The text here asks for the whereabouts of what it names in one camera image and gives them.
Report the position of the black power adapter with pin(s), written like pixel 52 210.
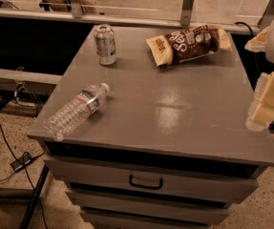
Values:
pixel 21 163

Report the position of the silver soda can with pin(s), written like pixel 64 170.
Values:
pixel 105 44

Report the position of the clear plastic water bottle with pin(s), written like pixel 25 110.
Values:
pixel 74 113

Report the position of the grey drawer cabinet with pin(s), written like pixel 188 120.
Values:
pixel 184 124

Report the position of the metal railing frame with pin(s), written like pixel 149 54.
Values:
pixel 153 13

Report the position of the brown chip bag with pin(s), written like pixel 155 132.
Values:
pixel 185 45

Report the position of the black stand leg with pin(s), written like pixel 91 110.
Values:
pixel 34 199

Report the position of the black drawer handle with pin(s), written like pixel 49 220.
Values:
pixel 143 183

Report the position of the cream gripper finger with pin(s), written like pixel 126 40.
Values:
pixel 258 42
pixel 261 110

